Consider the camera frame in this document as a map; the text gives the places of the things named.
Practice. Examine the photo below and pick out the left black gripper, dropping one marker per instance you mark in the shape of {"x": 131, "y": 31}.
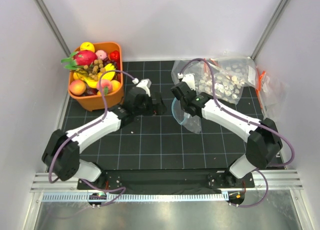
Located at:
{"x": 157, "y": 109}

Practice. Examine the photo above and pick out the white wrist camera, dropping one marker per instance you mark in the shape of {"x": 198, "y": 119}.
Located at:
{"x": 189, "y": 79}
{"x": 143, "y": 84}

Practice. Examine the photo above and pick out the small yellow orange fruit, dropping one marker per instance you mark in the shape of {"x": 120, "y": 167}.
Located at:
{"x": 115, "y": 85}

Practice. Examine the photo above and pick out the blue zip top bag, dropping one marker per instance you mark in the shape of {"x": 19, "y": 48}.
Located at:
{"x": 191, "y": 123}

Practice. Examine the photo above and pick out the pink peach with leaf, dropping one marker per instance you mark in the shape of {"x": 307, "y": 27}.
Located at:
{"x": 104, "y": 87}

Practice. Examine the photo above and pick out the white slotted cable duct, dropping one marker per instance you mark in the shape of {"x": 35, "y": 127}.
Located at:
{"x": 100, "y": 197}

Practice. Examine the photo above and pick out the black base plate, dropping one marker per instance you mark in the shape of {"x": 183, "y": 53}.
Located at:
{"x": 154, "y": 181}

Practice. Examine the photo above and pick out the orange peach in basket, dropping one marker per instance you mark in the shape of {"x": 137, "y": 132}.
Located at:
{"x": 77, "y": 87}

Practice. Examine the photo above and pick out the pink round fruit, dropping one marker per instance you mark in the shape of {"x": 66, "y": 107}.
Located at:
{"x": 101, "y": 54}

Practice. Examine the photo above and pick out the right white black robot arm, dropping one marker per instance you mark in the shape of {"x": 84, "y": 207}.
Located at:
{"x": 261, "y": 136}

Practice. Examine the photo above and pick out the orange zip clear bags stack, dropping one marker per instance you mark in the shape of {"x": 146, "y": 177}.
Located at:
{"x": 271, "y": 93}

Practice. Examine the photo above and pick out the pink dragon fruit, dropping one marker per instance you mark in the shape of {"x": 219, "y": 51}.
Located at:
{"x": 79, "y": 59}

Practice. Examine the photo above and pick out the clear bag of coins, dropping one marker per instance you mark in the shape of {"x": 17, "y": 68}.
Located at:
{"x": 230, "y": 76}

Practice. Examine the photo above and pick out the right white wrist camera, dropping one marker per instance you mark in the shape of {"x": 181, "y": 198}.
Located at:
{"x": 189, "y": 79}

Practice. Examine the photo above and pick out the yellow red mango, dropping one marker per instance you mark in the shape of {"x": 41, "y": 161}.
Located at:
{"x": 87, "y": 46}

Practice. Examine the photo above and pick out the orange plastic fruit basket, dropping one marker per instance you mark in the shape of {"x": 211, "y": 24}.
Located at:
{"x": 95, "y": 102}

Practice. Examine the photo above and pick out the yellow banana bunch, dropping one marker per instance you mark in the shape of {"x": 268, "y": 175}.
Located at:
{"x": 107, "y": 75}

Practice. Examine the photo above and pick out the brown longan cluster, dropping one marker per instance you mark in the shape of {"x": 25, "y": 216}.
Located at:
{"x": 91, "y": 71}

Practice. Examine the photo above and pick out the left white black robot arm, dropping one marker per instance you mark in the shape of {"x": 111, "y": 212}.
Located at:
{"x": 62, "y": 153}

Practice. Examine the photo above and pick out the crumpled empty clear bag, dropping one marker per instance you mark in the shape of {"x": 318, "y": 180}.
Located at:
{"x": 177, "y": 67}

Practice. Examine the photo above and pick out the dark purple grapes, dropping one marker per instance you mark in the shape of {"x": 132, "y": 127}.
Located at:
{"x": 111, "y": 64}

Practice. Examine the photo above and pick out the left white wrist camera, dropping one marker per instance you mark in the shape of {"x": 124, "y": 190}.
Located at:
{"x": 143, "y": 84}

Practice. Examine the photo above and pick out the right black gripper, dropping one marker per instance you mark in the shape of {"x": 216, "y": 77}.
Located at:
{"x": 194, "y": 91}

